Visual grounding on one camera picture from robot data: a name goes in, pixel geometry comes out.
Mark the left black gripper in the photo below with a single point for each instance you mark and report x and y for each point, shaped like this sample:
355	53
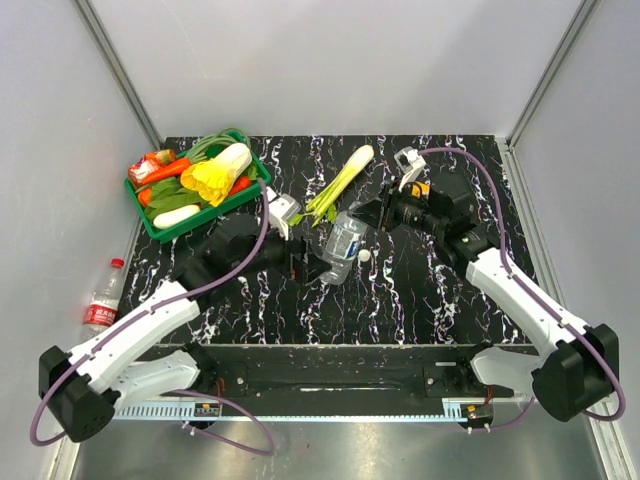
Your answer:
306	268

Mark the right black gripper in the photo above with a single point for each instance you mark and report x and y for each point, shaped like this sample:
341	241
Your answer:
377	213

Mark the clear bottle blue cap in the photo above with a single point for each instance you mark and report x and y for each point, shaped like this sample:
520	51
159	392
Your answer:
343	245

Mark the blue white bottle cap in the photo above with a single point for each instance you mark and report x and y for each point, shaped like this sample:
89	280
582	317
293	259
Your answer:
364	255

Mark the orange juice bottle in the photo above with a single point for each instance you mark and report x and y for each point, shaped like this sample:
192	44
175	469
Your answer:
418	190

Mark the water bottle red cap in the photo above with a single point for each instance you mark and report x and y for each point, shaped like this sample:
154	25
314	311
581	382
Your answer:
103	307

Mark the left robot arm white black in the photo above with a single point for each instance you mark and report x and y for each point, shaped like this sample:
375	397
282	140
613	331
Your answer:
85	386

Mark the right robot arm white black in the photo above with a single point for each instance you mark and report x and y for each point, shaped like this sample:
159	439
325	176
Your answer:
576	365

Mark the black marble mat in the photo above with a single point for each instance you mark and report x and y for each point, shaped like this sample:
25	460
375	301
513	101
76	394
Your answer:
402	294

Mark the toy green onion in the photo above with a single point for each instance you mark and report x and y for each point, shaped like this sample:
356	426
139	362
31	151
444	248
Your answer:
323	205

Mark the small orange carrot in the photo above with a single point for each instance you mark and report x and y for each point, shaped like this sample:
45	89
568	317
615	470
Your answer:
241	184

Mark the green plastic basket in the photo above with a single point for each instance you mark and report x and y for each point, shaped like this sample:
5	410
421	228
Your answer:
207	212

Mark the toy napa cabbage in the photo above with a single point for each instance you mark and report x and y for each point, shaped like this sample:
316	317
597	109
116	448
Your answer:
214	178

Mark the green beans bundle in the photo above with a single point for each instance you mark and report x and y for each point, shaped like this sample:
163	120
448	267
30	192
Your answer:
211	145

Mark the white toy radish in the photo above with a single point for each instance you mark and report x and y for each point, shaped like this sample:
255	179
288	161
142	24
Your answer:
171	218

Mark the green leafy vegetable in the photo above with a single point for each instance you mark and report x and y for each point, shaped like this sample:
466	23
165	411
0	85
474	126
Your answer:
168	195

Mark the long orange carrot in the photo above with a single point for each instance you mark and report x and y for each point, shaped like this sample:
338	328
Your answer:
175	168

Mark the orange tomato piece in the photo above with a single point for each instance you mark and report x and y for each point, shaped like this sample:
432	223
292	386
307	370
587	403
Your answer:
145	197

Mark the red snack packet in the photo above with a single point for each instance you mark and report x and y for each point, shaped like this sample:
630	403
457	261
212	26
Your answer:
148	164

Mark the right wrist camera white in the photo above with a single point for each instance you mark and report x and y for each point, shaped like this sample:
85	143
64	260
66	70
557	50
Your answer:
410	163

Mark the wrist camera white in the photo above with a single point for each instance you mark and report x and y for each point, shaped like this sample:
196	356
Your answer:
281	209
410	163

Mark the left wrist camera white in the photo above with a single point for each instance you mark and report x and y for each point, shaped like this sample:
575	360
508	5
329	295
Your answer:
281	209

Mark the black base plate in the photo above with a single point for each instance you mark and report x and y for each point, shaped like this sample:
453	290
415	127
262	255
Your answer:
425	370

